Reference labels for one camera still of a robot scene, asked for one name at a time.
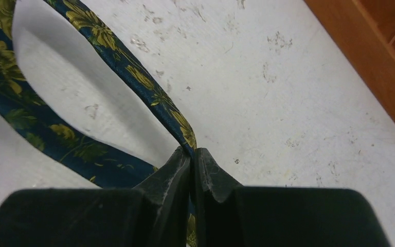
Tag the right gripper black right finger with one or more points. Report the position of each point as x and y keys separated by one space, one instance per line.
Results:
x=231 y=214

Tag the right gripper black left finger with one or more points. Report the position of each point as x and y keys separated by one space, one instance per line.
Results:
x=154 y=213

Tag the blue yellow floral tie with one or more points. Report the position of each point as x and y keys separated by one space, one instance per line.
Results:
x=79 y=104

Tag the orange wooden compartment tray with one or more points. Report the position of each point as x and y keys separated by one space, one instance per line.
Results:
x=365 y=33

